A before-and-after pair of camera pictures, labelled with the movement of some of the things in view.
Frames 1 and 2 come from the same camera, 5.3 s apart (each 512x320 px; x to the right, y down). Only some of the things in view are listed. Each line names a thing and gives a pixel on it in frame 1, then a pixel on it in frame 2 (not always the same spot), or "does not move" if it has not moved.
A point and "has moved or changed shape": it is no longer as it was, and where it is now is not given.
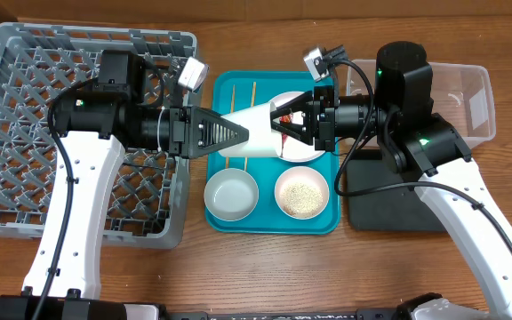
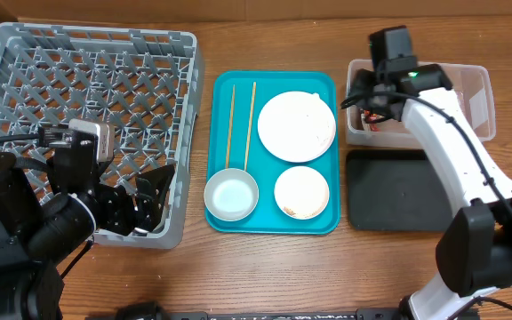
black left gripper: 190,131 → 124,217
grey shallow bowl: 231,195 does not move
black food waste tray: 402,209 does not move
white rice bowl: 301,193 does not move
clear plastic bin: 463,92 does not move
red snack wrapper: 285,119 has moved or changed shape
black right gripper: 322,101 → 358,79
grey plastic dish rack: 19,74 does not move
